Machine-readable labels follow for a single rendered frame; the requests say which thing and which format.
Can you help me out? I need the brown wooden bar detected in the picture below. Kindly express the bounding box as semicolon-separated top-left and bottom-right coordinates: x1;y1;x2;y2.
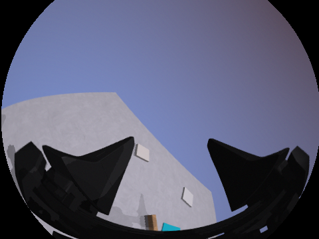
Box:
147;214;158;230

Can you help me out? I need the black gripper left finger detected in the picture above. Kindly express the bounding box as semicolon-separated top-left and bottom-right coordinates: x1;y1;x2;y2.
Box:
43;136;135;215

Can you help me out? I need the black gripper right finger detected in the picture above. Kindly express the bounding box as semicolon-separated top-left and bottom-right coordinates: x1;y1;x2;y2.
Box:
207;139;289;212

